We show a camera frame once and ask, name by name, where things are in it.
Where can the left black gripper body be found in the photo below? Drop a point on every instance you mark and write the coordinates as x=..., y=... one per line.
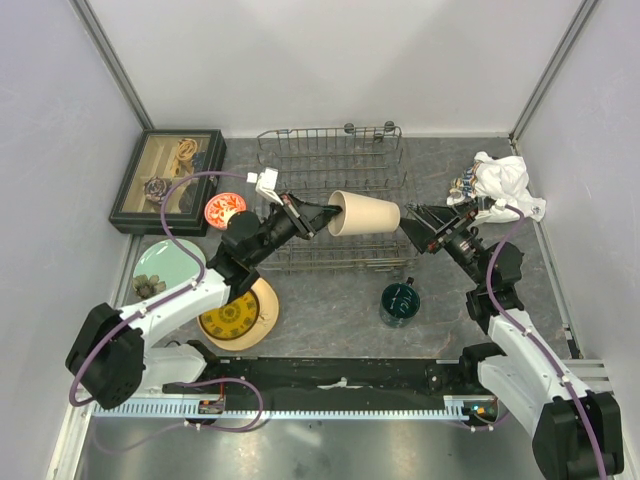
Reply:
x=299, y=220

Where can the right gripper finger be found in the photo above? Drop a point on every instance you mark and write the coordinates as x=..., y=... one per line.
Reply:
x=423, y=237
x=431, y=215

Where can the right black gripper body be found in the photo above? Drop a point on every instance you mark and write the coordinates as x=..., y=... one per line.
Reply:
x=458, y=230

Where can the beige paper cup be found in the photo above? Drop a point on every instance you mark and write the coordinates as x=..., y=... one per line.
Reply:
x=363, y=215

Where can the yellow patterned plate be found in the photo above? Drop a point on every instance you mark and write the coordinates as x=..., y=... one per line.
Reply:
x=233, y=320

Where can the mint green plate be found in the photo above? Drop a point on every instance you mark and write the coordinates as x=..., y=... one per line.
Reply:
x=162, y=266

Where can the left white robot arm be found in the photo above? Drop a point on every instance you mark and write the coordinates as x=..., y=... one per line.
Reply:
x=115, y=353

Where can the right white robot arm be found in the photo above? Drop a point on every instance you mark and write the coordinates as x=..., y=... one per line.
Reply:
x=575, y=431

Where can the crumpled white printed cloth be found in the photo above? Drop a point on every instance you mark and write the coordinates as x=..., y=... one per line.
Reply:
x=504, y=180

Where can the dark green mug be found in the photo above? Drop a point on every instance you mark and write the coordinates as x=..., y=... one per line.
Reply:
x=399, y=304

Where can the red patterned small bowl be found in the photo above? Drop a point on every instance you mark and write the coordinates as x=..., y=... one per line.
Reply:
x=220, y=208

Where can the beige bird plate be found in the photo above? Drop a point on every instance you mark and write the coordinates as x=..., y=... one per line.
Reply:
x=267, y=319

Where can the black glass-lid jewelry box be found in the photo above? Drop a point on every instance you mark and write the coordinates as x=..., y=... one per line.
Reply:
x=160, y=173

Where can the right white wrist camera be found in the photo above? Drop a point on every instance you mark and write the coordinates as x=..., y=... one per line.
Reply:
x=488, y=206

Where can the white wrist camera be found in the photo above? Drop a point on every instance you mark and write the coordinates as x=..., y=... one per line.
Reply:
x=488, y=206
x=265, y=184

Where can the grey wire dish rack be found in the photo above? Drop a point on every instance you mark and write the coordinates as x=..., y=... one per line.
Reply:
x=325, y=165

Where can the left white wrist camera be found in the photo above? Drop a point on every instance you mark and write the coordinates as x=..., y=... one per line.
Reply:
x=265, y=184

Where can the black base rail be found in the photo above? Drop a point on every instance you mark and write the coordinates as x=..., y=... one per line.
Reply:
x=299, y=375

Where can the grey slotted cable duct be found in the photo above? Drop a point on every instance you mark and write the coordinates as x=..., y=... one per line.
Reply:
x=325, y=405

